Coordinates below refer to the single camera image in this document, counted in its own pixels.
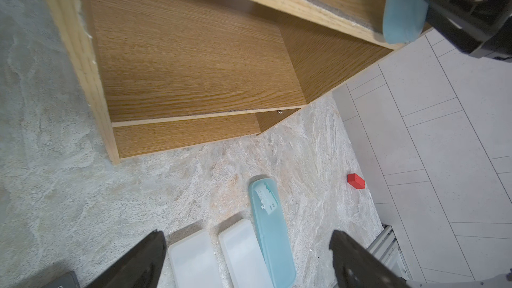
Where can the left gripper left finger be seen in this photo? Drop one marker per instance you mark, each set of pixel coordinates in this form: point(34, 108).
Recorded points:
point(139, 267)

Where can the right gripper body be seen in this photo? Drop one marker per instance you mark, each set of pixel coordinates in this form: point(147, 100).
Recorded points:
point(478, 28)

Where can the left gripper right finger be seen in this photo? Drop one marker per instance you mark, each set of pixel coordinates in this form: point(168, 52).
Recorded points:
point(354, 266)

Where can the frosted white pencil case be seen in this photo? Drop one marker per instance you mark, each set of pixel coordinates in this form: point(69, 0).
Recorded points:
point(243, 256)
point(194, 263)

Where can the teal pencil case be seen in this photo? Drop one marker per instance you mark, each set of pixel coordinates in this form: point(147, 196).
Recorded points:
point(403, 20)
point(272, 232)

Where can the left black pencil case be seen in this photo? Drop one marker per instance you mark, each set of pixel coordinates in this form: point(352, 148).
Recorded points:
point(67, 280)

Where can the wooden three-tier shelf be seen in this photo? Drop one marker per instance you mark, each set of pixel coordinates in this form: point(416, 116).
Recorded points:
point(169, 74)

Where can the small red block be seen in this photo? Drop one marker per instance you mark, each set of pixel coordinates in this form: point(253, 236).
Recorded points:
point(356, 181)

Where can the aluminium mounting rail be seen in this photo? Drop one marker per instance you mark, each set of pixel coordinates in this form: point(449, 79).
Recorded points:
point(386, 249)

